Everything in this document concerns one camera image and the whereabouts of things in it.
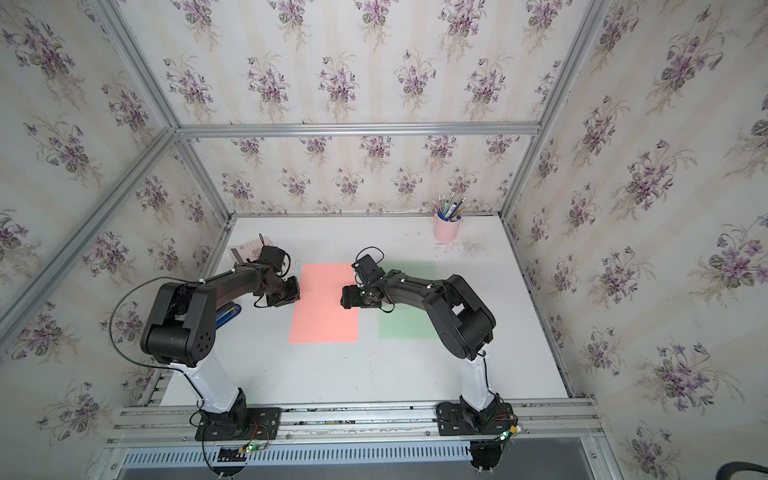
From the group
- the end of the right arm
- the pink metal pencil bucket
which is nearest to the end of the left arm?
the end of the right arm

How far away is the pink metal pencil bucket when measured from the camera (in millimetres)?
1084

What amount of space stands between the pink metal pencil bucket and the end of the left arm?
21.6 inches

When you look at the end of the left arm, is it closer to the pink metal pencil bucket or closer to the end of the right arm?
the end of the right arm

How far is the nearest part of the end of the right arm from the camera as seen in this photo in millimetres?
836

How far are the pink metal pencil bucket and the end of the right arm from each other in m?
0.41

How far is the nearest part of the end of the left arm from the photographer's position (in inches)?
33.0
